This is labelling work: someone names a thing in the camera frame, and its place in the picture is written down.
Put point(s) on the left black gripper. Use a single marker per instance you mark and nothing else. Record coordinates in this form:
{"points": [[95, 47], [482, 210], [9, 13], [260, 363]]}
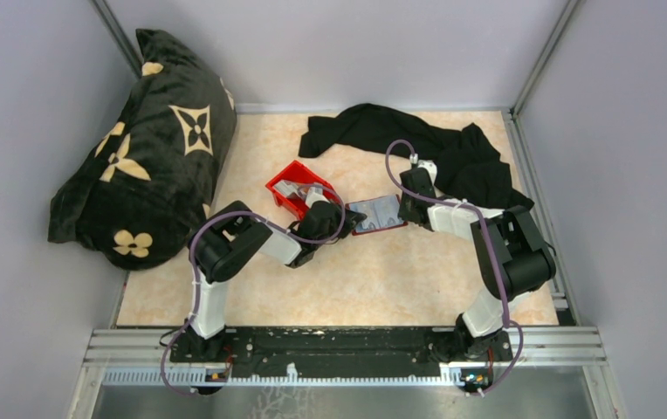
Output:
{"points": [[352, 219]]}

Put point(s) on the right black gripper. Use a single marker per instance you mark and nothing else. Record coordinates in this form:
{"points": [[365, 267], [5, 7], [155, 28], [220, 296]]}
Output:
{"points": [[402, 214]]}

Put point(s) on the red plastic bin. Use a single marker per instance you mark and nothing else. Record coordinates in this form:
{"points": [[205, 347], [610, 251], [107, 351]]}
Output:
{"points": [[296, 171]]}

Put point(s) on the red leather card holder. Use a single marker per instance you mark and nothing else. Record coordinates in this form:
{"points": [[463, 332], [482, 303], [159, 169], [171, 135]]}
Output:
{"points": [[380, 213]]}

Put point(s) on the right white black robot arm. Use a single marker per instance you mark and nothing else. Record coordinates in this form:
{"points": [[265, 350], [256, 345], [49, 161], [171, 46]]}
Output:
{"points": [[513, 256]]}

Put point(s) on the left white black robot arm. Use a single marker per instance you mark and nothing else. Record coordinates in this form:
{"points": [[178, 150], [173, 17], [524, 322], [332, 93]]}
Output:
{"points": [[232, 237]]}

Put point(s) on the stack of grey cards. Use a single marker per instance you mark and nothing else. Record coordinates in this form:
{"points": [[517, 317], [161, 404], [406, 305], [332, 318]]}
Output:
{"points": [[290, 190]]}

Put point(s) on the black cloth garment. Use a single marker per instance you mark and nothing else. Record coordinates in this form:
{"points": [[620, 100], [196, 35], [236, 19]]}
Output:
{"points": [[468, 166]]}

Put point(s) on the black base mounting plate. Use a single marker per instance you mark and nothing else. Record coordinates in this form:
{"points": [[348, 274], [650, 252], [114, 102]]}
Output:
{"points": [[331, 352]]}

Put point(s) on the black floral patterned pillow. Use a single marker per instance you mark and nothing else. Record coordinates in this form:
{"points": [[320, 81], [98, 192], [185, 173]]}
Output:
{"points": [[148, 184]]}

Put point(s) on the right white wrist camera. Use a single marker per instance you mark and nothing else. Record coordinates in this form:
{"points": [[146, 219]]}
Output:
{"points": [[429, 166]]}

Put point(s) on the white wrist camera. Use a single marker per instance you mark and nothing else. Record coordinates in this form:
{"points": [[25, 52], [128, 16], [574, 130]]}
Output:
{"points": [[429, 166], [315, 194]]}

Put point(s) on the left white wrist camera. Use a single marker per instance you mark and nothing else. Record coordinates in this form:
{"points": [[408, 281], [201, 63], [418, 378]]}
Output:
{"points": [[315, 194]]}

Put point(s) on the aluminium frame rail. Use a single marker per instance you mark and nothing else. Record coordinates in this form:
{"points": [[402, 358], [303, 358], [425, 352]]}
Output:
{"points": [[140, 356]]}

